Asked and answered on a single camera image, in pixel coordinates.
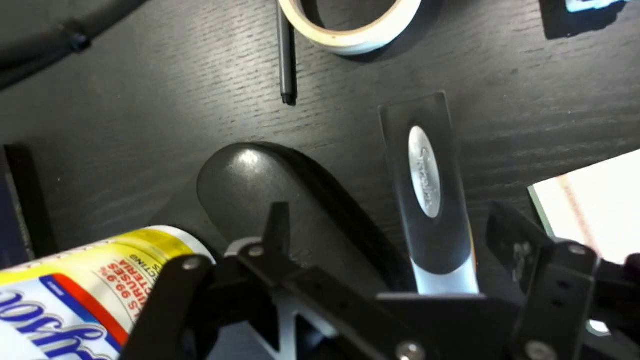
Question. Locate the masking tape roll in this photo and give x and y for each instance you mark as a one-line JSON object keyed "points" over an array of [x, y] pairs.
{"points": [[346, 41]]}

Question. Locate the black pen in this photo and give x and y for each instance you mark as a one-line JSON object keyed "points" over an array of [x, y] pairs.
{"points": [[287, 67]]}

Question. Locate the white folded card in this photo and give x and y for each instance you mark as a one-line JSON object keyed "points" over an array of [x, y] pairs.
{"points": [[592, 207]]}

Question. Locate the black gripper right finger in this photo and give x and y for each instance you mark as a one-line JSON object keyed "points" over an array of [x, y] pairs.
{"points": [[566, 300]]}

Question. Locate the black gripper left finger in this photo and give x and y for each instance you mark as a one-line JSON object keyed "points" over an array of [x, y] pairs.
{"points": [[180, 300]]}

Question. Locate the white yellow wipes canister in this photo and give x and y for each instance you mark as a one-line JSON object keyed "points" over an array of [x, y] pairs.
{"points": [[67, 300]]}

